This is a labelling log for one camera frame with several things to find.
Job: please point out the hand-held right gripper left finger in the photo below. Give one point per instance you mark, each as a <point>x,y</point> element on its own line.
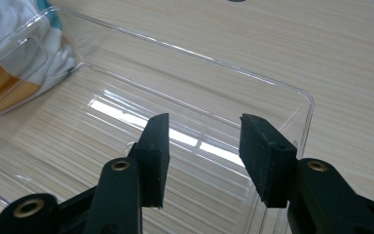
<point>154,156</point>

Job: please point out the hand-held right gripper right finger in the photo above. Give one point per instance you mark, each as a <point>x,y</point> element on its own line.
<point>266,162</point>

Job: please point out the clear plastic tray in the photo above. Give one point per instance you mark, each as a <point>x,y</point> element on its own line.
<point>188,107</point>

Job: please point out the white cloth tote bag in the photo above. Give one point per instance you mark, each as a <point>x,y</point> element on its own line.
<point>9,29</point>

